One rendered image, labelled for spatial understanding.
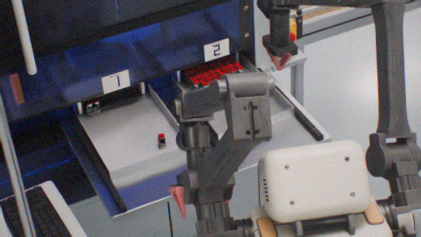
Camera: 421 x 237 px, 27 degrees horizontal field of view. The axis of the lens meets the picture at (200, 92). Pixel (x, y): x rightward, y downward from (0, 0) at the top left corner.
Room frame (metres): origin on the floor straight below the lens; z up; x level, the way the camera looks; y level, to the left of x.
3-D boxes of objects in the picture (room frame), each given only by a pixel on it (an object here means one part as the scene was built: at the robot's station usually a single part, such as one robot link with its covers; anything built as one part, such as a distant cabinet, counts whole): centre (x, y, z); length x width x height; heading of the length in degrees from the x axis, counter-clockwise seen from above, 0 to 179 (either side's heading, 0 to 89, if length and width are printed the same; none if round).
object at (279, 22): (2.06, -0.23, 1.26); 0.07 x 0.06 x 0.07; 18
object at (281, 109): (2.19, -0.10, 0.90); 0.34 x 0.26 x 0.04; 23
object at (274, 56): (2.07, -0.23, 1.13); 0.07 x 0.07 x 0.09; 22
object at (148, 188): (2.07, 0.04, 0.87); 0.70 x 0.48 x 0.02; 112
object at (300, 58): (2.44, -0.28, 0.87); 0.14 x 0.13 x 0.02; 22
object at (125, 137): (2.07, 0.22, 0.90); 0.34 x 0.26 x 0.04; 22
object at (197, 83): (2.27, -0.06, 0.90); 0.18 x 0.02 x 0.05; 113
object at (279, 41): (2.05, -0.24, 1.20); 0.10 x 0.07 x 0.07; 22
